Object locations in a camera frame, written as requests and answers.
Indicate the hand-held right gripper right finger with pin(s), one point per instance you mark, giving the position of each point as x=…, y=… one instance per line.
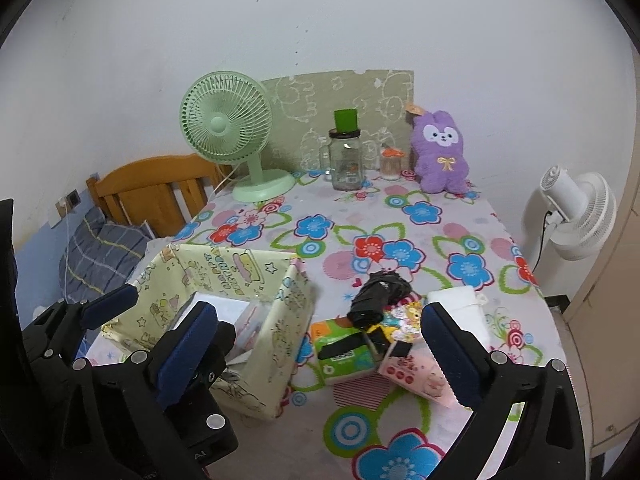
x=450, y=355

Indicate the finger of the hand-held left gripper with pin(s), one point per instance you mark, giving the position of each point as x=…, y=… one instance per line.
x=220, y=345
x=110, y=305

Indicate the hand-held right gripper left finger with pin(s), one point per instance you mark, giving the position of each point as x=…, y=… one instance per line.
x=187, y=355

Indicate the pink snack packet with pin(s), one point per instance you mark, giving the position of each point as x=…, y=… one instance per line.
x=415, y=375

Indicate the white tissue pack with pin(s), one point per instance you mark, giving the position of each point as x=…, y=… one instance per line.
x=465, y=310

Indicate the yellow cartoon packet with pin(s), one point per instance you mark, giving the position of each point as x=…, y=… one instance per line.
x=405, y=320

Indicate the yellow cartoon fabric storage box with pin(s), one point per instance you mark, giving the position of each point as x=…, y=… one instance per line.
x=280, y=360

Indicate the black plastic bag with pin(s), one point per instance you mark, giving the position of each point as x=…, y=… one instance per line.
x=375, y=295

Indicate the green tissue pack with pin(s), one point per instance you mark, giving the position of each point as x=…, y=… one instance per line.
x=345, y=367

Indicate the white plastic wrapped pack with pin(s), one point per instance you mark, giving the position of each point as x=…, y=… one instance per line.
x=240, y=317

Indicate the wooden bed headboard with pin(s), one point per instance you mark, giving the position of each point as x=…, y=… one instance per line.
x=145, y=185

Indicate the beige cabinet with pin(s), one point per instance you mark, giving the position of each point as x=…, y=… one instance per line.
x=600, y=335

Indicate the purple plush rabbit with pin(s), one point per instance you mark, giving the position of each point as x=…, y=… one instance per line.
x=442, y=165

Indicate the white standing fan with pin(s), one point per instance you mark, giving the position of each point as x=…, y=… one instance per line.
x=585, y=210

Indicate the small jar with orange lid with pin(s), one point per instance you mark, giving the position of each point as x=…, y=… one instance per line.
x=391, y=165

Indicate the green desk fan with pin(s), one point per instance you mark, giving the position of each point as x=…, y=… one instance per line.
x=220, y=122

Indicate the glass jar with green cap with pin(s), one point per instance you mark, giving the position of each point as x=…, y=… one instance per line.
x=346, y=165

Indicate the green cartoon board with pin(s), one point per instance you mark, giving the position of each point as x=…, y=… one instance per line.
x=310, y=95

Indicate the wall outlet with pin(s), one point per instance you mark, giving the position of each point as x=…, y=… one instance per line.
x=73, y=199

